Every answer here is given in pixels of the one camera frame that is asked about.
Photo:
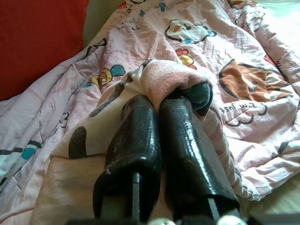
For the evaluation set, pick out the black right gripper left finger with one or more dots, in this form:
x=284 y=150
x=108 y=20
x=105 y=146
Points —
x=133 y=145

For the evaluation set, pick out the pink cartoon print blanket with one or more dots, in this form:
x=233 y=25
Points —
x=152 y=42

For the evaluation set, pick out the bed with floral sheet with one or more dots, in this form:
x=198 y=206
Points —
x=58 y=199

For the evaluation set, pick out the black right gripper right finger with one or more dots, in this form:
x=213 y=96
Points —
x=185 y=152

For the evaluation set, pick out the red folded mattress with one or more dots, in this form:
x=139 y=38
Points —
x=35 y=42

